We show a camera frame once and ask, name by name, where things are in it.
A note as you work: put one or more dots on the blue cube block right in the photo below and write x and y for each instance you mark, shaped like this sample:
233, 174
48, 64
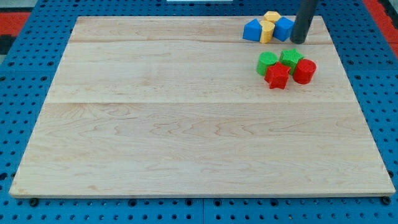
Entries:
283, 29

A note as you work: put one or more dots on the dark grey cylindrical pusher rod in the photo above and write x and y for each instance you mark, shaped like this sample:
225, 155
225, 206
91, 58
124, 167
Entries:
303, 21

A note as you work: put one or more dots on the blue pentagon block left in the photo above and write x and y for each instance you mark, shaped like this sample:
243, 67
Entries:
252, 31

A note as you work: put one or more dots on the yellow hexagon block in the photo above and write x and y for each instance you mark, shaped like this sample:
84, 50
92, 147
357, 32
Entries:
272, 16

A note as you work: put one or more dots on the light wooden board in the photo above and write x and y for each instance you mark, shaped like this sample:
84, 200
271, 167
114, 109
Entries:
172, 107

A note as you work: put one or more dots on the green cylinder block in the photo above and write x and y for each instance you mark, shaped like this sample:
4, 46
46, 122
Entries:
265, 60

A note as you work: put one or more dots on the yellow heart block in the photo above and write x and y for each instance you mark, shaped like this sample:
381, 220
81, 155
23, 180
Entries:
267, 31

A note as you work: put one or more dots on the red cylinder block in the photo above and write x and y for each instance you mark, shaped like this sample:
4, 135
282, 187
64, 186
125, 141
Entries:
304, 71

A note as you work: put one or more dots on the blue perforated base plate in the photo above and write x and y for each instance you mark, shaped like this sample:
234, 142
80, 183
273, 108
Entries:
31, 62

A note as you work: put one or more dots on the green star block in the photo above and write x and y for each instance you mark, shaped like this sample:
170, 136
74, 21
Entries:
290, 58

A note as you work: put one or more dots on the red star block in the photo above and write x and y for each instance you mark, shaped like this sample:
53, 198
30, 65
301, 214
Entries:
277, 76

